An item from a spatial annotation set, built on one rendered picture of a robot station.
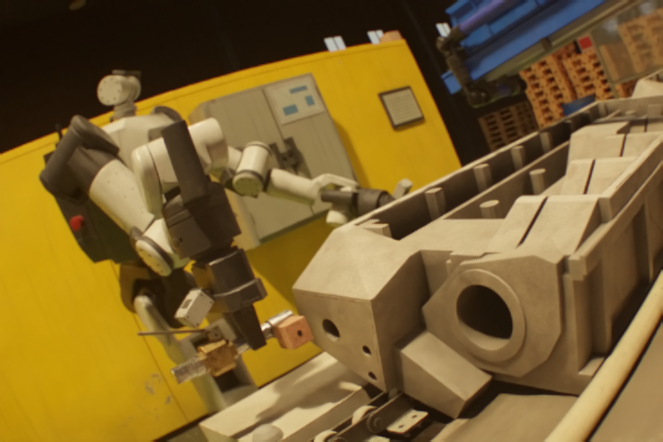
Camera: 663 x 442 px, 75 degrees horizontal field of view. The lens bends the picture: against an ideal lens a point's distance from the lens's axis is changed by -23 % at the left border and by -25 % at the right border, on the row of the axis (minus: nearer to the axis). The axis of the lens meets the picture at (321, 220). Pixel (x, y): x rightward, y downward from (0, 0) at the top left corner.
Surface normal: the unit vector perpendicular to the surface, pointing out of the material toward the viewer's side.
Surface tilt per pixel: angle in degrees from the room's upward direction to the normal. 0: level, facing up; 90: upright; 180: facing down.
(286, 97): 90
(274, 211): 90
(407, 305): 108
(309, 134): 90
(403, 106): 90
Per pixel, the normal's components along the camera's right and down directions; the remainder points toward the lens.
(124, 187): 0.26, -0.40
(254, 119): 0.53, -0.16
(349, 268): -0.69, -0.54
